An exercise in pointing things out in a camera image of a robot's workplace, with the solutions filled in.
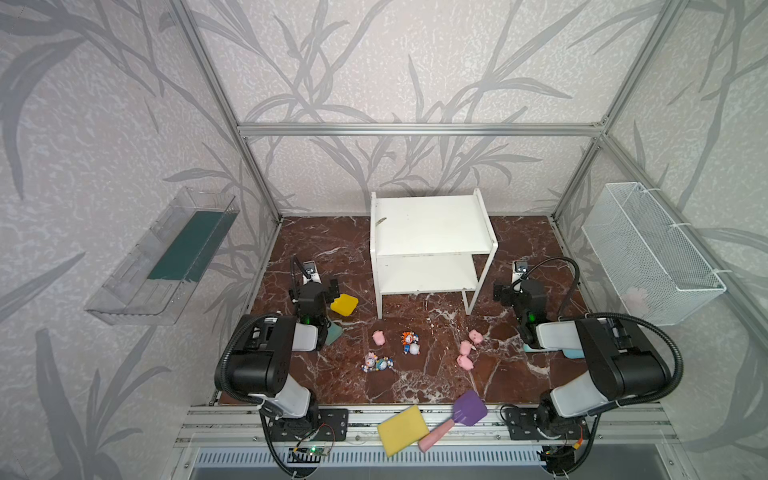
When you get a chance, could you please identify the white two-tier shelf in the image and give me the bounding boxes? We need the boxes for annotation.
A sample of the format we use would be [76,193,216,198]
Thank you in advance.
[370,188,499,320]

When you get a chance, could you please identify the pink hooded Doraemon figure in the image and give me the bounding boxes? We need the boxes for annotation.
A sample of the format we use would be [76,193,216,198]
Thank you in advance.
[362,352,378,373]

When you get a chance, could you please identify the clear plastic wall bin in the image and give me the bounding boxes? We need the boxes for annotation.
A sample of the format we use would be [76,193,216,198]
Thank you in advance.
[85,187,240,326]

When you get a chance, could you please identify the white wire mesh basket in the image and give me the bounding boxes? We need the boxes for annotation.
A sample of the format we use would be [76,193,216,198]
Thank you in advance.
[582,182,727,326]

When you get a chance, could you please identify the green circuit board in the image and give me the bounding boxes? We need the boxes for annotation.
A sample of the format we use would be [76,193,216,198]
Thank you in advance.
[290,445,333,463]

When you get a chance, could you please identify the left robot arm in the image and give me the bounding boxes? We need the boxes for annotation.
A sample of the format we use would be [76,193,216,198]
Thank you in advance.
[214,279,340,429]

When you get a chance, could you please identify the yellow sponge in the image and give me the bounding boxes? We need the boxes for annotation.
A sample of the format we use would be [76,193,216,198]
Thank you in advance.
[377,405,429,457]

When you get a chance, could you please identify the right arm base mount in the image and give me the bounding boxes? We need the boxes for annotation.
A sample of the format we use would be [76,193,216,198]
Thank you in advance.
[500,404,588,442]

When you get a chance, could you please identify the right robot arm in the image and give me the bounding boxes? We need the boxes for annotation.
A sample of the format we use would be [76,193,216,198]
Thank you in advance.
[493,278,684,422]

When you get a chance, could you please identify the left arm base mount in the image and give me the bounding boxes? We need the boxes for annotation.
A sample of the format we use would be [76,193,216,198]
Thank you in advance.
[266,408,349,442]

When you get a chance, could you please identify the purple pink toy shovel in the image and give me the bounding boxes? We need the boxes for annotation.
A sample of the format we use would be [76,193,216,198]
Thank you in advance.
[418,390,488,452]

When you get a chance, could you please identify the pink toy in basket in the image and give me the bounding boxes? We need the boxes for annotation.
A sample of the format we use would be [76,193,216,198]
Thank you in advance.
[621,287,650,317]

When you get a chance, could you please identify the yellow toy shovel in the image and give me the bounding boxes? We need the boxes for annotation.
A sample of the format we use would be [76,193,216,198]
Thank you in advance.
[330,294,359,317]

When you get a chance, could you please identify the light blue toy shovel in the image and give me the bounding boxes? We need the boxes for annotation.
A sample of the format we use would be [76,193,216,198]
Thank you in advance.
[523,344,584,360]

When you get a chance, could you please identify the green sponge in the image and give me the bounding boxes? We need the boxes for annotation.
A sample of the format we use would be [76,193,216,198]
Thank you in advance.
[325,322,344,346]

